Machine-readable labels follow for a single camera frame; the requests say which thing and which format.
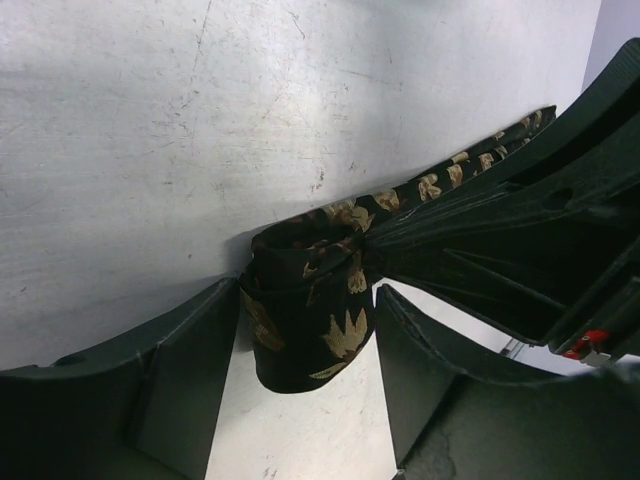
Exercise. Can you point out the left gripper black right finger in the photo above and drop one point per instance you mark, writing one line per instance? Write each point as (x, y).
(458, 410)

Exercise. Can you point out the black gold patterned tie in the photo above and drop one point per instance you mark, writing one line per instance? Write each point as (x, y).
(307, 290)

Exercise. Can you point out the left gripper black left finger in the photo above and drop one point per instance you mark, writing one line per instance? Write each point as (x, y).
(142, 405)

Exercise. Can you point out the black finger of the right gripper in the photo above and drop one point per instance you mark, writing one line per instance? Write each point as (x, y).
(544, 289)
(589, 154)

